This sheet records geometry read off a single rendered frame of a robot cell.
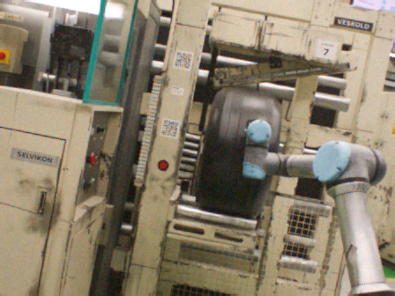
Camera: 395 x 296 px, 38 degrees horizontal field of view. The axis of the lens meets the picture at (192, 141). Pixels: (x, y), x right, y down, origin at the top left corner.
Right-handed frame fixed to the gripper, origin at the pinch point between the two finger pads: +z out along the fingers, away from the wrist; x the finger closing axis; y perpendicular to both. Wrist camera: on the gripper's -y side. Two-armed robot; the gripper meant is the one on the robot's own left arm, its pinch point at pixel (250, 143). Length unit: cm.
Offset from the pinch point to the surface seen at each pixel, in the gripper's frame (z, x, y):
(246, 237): 13.7, -6.8, -37.0
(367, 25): 70, -50, 75
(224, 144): 0.8, 9.7, -2.8
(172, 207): 11.7, 25.0, -31.2
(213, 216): 15.4, 7.8, -31.5
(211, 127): 4.9, 16.2, 3.2
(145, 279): 27, 31, -65
